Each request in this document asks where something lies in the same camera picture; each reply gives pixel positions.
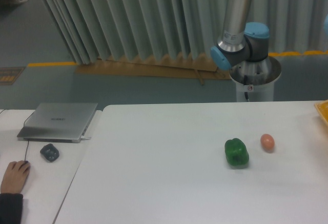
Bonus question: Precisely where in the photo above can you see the person's hand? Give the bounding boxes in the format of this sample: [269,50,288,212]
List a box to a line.
[1,160,30,194]

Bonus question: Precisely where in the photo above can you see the dark sleeved forearm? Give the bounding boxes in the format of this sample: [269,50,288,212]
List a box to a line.
[1,193,23,224]

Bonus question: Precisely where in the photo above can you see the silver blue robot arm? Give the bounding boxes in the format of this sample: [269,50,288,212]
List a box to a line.
[211,0,327,70]

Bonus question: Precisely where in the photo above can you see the green bell pepper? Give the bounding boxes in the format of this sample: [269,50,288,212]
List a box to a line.
[224,138,249,167]

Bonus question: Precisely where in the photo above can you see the black small controller device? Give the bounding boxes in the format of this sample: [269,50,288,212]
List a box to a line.
[40,144,59,162]

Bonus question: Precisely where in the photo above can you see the silver laptop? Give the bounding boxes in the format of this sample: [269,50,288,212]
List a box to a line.
[17,103,97,142]

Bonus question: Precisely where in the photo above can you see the grey-green folding curtain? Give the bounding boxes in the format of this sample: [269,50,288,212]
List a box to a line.
[43,0,327,64]

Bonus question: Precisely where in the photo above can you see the brown cardboard sheet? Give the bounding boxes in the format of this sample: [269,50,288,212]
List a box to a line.
[75,53,230,85]

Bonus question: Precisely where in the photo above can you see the brown egg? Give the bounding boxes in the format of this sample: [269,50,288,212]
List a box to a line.
[260,134,275,152]

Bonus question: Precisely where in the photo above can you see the yellow plastic basket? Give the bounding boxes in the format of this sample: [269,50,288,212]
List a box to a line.
[314,100,328,125]

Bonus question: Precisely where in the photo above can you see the black mouse cable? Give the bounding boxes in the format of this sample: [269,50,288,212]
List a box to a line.
[0,109,37,162]

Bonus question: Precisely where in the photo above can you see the white laptop cable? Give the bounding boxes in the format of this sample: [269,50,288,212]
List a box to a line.
[81,111,99,140]

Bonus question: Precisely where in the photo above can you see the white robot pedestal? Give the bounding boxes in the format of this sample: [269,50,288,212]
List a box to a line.
[229,56,281,102]

